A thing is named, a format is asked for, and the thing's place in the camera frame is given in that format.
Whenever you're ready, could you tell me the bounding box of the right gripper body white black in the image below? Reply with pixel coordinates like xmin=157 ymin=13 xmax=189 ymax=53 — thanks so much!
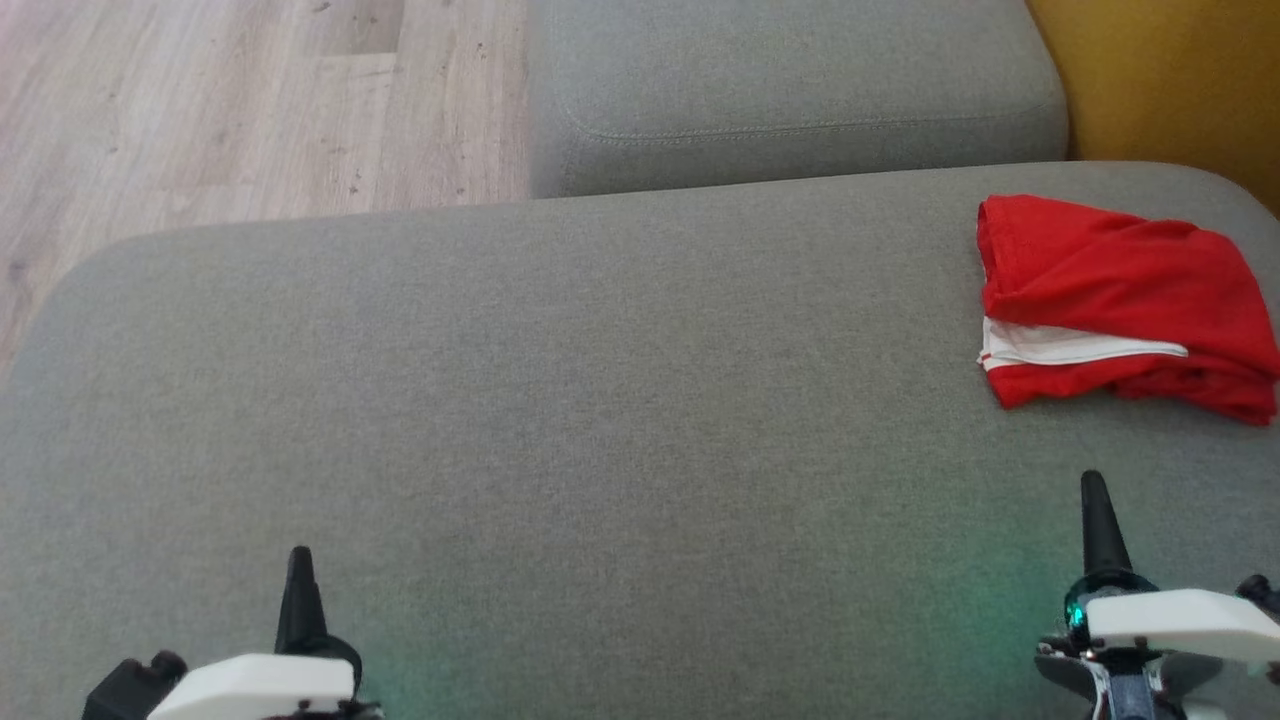
xmin=1035 ymin=568 xmax=1280 ymax=720

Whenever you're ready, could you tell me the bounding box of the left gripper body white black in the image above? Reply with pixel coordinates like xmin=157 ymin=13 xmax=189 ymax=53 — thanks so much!
xmin=82 ymin=636 xmax=387 ymax=720

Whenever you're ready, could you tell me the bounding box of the small grey sofa cushion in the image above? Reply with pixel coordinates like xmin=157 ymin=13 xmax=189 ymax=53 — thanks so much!
xmin=527 ymin=0 xmax=1069 ymax=199

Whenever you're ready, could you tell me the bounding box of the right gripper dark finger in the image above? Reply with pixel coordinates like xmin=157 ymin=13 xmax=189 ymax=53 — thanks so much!
xmin=1079 ymin=470 xmax=1136 ymax=584

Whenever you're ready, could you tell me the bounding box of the large grey sofa seat cushion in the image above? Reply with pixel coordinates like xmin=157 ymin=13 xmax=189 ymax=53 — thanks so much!
xmin=0 ymin=160 xmax=1280 ymax=720

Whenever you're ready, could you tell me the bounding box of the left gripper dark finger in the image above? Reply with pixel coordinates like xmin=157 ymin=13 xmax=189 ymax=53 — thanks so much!
xmin=275 ymin=546 xmax=332 ymax=657

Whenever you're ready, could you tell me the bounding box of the red white basketball jersey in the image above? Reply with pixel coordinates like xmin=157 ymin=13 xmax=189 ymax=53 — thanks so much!
xmin=977 ymin=194 xmax=1280 ymax=379

